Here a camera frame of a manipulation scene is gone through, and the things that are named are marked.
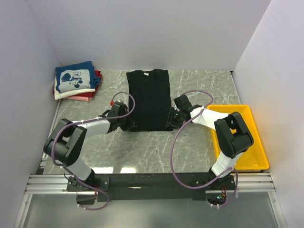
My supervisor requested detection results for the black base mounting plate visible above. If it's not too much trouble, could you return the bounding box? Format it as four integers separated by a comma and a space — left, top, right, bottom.
66, 172, 236, 205

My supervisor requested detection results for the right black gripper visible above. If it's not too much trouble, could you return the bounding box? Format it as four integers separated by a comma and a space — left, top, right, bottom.
164, 107, 184, 130

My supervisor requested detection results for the yellow plastic tray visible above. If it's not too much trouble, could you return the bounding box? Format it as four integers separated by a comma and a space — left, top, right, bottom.
208, 104, 269, 171

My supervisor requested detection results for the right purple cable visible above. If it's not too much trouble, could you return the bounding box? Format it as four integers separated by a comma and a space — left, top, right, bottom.
171, 90, 239, 207

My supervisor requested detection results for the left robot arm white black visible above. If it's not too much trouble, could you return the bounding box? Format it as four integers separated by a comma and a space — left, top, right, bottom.
43, 101, 135, 191

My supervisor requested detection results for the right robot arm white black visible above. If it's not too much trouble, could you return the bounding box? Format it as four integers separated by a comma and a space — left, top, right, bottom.
170, 94, 254, 190

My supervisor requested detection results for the pink folded t shirt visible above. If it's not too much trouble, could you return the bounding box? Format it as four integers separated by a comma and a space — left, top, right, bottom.
66, 95, 92, 102

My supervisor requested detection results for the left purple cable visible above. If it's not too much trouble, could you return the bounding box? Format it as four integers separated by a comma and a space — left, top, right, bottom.
51, 91, 136, 211

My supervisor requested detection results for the black t shirt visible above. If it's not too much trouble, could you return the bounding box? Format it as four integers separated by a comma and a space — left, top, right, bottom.
126, 69, 173, 132

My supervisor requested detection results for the purple cable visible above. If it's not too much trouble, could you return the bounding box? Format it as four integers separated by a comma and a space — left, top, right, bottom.
51, 91, 136, 211
171, 90, 239, 207

